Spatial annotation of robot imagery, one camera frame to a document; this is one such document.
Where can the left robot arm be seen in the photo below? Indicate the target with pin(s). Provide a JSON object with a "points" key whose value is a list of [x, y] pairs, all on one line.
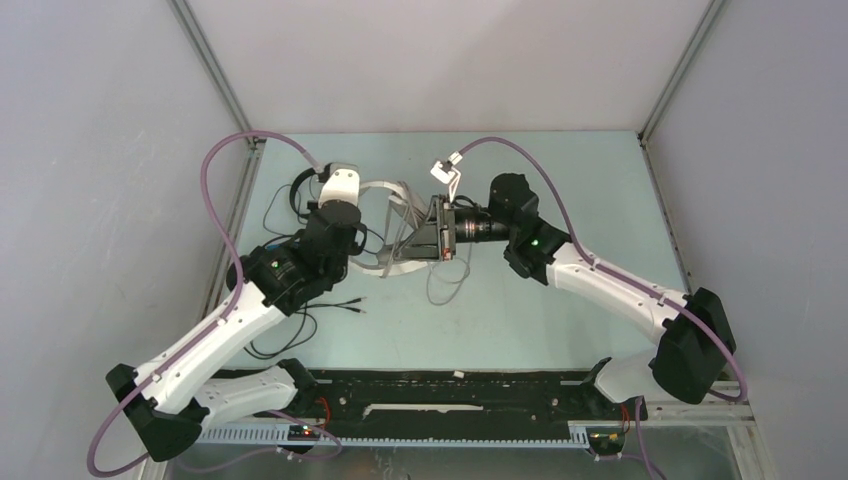
{"points": [[175, 397]]}

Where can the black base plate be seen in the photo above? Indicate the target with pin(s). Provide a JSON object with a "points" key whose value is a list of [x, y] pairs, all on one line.
{"points": [[444, 404]]}

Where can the white headphones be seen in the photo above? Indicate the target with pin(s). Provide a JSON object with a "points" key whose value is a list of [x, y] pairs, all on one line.
{"points": [[405, 212]]}

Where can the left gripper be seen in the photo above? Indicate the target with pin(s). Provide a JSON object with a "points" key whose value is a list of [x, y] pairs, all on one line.
{"points": [[354, 244]]}

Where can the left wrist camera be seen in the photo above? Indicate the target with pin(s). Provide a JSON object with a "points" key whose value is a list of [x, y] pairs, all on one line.
{"points": [[341, 182]]}

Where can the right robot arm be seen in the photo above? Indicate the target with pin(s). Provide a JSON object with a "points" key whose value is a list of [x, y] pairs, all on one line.
{"points": [[691, 333]]}

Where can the white cable duct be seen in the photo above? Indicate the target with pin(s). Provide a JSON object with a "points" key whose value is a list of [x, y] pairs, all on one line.
{"points": [[288, 434]]}

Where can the aluminium frame rail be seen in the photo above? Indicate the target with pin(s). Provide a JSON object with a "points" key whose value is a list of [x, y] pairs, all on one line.
{"points": [[199, 254]]}

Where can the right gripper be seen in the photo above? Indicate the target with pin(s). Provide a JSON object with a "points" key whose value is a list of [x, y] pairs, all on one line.
{"points": [[432, 242]]}

